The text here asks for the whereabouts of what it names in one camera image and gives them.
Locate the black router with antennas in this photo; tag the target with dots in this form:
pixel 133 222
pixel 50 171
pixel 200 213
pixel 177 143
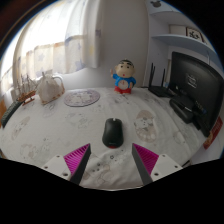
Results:
pixel 160 91

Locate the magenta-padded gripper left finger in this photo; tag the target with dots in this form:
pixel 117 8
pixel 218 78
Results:
pixel 77 158

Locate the white star-print curtain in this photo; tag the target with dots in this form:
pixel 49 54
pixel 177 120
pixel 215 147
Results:
pixel 50 43

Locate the black computer mouse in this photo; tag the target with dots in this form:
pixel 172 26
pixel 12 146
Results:
pixel 112 133

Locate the wooden model sailing ship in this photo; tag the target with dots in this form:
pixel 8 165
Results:
pixel 27 95

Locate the white ceramic pitcher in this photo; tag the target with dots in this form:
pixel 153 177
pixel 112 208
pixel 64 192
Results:
pixel 49 89

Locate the red box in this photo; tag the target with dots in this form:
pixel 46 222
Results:
pixel 214 133

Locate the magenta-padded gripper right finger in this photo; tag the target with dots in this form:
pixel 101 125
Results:
pixel 146 159

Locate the black box device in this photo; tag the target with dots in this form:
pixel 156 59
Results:
pixel 183 108

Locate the cartoon boy figurine clock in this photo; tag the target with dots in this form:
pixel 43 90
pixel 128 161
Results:
pixel 124 78

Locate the white shelf unit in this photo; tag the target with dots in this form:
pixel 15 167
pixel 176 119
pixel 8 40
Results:
pixel 180 40

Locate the orange wooden chair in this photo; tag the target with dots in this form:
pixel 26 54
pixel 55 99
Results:
pixel 2 111

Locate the black keyboard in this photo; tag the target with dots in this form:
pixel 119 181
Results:
pixel 10 114

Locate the white printed tablecloth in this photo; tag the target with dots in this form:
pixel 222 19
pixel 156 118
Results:
pixel 66 130

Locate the black monitor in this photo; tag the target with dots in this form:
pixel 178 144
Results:
pixel 196 80

